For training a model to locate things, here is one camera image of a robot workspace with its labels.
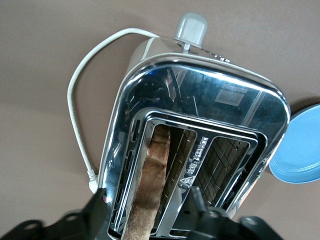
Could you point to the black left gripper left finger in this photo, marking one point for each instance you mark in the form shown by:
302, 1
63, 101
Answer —
87, 220

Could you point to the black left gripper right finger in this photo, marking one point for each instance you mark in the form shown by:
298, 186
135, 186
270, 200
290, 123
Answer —
205, 225

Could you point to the brown crust bread slice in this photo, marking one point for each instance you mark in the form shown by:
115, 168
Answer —
150, 175

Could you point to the blue plate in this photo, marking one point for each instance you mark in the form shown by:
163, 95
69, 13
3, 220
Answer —
300, 145

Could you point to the beige chrome toaster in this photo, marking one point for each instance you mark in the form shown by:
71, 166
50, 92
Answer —
200, 95

